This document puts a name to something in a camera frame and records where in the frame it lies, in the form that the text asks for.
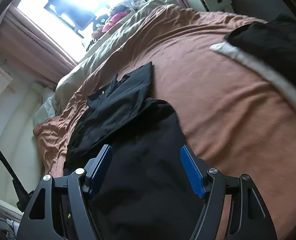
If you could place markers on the large black garment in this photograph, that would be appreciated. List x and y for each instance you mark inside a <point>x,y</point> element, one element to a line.
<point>146,193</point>

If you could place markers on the hanging dark clothes at window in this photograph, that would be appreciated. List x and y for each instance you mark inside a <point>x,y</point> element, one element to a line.
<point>73,16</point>

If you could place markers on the rust brown bed sheet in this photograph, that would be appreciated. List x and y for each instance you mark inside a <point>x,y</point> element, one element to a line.
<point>231,117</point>

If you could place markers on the pink cushion on windowsill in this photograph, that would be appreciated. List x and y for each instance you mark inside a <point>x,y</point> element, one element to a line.
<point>114,20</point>

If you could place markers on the white bedside cabinet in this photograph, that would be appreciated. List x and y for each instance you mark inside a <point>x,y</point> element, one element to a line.
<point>211,5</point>

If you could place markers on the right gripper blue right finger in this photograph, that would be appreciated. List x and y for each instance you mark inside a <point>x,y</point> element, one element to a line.
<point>196,171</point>

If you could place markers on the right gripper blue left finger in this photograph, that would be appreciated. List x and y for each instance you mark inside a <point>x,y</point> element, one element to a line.
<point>96,170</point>

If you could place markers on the beige duvet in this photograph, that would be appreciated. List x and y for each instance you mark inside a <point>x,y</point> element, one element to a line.
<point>100,51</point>

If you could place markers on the pale green pillow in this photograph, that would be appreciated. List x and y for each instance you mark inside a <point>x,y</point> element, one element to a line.
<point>45,112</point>

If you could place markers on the cream padded headboard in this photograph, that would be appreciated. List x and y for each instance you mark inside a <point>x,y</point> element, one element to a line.
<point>18,145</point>

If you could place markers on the pink left curtain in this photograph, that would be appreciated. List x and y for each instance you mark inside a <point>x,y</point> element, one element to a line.
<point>29,48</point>

